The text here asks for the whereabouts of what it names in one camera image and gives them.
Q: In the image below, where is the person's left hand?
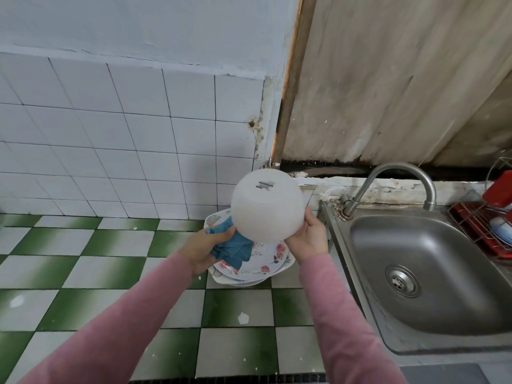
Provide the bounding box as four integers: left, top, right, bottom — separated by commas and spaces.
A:
178, 226, 238, 277

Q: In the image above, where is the person's right hand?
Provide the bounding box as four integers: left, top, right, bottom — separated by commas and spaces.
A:
284, 206, 331, 263

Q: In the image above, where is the blue cleaning cloth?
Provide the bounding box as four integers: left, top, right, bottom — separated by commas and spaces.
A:
206, 217, 255, 273

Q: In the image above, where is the stack of floral plates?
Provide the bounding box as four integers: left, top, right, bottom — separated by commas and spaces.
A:
204, 207, 295, 283

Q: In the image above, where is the white bowl with blue rim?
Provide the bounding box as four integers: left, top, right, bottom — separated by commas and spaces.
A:
490, 215, 512, 246

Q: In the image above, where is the person's left forearm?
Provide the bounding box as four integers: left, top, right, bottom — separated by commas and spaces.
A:
20, 252, 197, 384

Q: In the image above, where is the person's right forearm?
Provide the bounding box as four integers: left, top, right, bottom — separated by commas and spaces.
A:
300, 252, 409, 384

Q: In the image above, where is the green checkered tile countertop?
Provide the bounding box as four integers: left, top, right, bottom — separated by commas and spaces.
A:
0, 213, 329, 384

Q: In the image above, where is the chrome faucet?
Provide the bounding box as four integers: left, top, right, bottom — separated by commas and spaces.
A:
340, 161, 438, 221

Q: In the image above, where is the stainless steel sink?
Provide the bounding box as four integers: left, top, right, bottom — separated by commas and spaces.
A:
320, 199, 512, 357

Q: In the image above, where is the weathered wooden board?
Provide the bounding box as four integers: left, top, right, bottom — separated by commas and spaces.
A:
272, 0, 512, 177

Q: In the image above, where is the red plastic cutlery cup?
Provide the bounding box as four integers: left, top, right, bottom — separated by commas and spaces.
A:
484, 170, 512, 209

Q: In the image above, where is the metal wire dish rack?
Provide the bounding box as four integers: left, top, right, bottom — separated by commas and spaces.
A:
448, 156, 512, 265

